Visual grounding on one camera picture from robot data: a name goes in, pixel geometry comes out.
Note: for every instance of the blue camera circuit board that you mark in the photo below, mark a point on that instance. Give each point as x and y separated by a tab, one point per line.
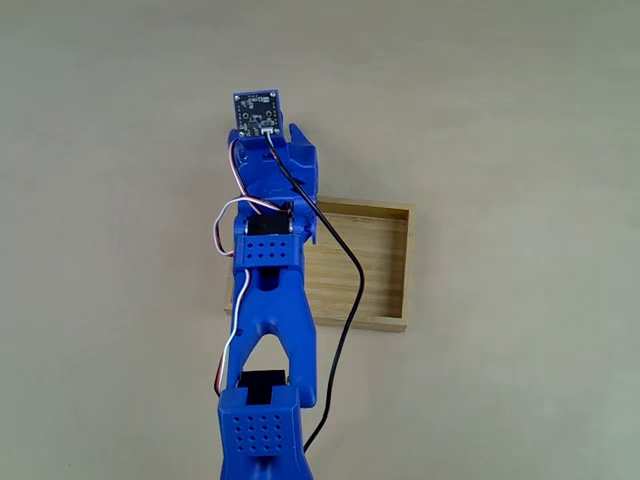
256	114

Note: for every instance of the shallow wooden box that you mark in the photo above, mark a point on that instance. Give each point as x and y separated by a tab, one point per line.
380	265

